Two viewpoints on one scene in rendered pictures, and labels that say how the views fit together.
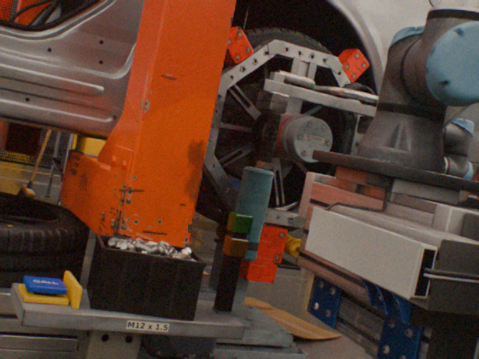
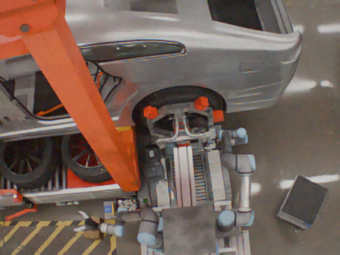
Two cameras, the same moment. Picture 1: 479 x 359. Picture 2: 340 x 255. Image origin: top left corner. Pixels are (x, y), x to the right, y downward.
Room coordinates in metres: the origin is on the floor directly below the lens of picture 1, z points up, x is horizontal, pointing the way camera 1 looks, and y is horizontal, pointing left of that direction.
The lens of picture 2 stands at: (0.74, -0.79, 3.94)
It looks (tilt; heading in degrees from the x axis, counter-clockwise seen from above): 65 degrees down; 31
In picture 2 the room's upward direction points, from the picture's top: 12 degrees counter-clockwise
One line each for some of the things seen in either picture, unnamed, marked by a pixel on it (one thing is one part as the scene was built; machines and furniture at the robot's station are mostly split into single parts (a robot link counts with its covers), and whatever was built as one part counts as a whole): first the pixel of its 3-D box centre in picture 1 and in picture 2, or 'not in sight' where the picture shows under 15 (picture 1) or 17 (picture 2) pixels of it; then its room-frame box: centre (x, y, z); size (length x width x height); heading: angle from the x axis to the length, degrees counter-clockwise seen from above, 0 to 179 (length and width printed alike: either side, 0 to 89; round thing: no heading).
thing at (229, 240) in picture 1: (235, 246); not in sight; (1.39, -0.02, 0.59); 0.04 x 0.04 x 0.04; 26
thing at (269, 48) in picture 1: (284, 135); (181, 121); (2.08, -0.11, 0.85); 0.54 x 0.07 x 0.54; 116
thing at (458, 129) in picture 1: (454, 136); (239, 134); (2.07, -0.61, 0.95); 0.11 x 0.08 x 0.11; 108
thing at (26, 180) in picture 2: not in sight; (27, 156); (1.45, 1.37, 0.39); 0.66 x 0.66 x 0.24
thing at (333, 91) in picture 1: (345, 85); (193, 124); (2.02, -0.25, 1.03); 0.19 x 0.18 x 0.11; 26
